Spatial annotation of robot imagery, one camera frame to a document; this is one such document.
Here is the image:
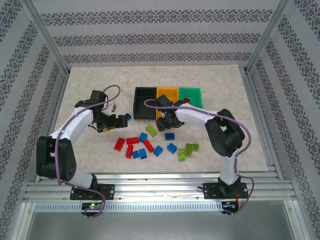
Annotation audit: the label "aluminium frame post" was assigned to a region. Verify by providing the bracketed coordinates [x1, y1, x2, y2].
[246, 0, 292, 74]
[21, 0, 71, 76]

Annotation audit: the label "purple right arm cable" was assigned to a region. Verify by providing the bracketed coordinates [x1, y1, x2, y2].
[143, 99, 255, 218]

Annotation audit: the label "circuit board with green light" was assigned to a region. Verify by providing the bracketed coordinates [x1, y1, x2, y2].
[84, 202, 104, 211]

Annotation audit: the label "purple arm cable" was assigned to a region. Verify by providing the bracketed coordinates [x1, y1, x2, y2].
[143, 99, 255, 218]
[55, 84, 122, 221]

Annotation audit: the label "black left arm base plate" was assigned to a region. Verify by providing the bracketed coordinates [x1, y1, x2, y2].
[69, 183, 115, 201]

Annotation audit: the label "long lime green lego brick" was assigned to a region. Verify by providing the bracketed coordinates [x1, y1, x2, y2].
[145, 124, 159, 138]

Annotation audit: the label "black plastic bin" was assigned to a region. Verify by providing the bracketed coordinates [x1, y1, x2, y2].
[133, 86, 159, 120]

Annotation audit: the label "aluminium mounting rail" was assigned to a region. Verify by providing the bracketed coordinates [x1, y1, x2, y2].
[23, 171, 297, 204]

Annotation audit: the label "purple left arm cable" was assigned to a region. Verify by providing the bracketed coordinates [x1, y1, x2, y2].
[55, 84, 122, 221]

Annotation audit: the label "yellow plastic bin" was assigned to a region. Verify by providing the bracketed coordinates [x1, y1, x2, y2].
[156, 86, 181, 120]

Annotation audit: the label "aluminium side rail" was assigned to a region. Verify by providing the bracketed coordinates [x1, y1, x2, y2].
[243, 72, 285, 176]
[34, 72, 72, 181]

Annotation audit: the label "perforated metal strip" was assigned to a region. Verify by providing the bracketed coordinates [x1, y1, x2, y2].
[33, 201, 224, 213]

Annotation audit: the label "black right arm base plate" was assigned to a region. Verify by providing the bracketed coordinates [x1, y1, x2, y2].
[203, 182, 248, 200]

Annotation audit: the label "green plastic bin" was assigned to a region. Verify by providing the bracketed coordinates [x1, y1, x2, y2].
[178, 86, 204, 110]

